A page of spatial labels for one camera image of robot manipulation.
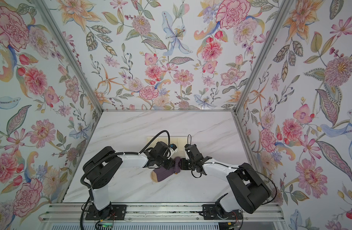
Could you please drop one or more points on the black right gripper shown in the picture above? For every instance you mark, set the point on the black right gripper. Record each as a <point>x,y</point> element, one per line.
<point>182,164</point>

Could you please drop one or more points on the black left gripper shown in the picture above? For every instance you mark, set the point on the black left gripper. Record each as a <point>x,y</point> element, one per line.
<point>169,165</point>

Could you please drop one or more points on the purple sock with beige toe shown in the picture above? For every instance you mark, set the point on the purple sock with beige toe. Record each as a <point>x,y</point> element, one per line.
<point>160,174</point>

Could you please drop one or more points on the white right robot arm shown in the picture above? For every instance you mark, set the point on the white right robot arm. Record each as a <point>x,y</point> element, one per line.
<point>249,191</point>

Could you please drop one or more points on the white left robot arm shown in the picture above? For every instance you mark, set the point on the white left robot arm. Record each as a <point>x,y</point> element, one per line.
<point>101,168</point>

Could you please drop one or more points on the cream compartment tray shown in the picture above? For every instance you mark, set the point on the cream compartment tray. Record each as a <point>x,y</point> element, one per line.
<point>180,142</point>

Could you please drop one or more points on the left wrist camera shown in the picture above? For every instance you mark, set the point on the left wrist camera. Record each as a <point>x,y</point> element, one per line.
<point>173,147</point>

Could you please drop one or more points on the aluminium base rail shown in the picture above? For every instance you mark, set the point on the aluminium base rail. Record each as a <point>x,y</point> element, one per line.
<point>160,216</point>

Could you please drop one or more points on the aluminium corner post right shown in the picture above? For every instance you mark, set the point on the aluminium corner post right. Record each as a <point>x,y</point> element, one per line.
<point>278,21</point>

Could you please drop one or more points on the aluminium corner post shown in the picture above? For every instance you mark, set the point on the aluminium corner post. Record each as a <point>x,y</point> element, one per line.
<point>58,36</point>
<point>278,21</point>

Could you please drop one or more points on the aluminium corner post left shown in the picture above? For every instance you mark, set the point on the aluminium corner post left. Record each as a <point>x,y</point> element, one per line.
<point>58,36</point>

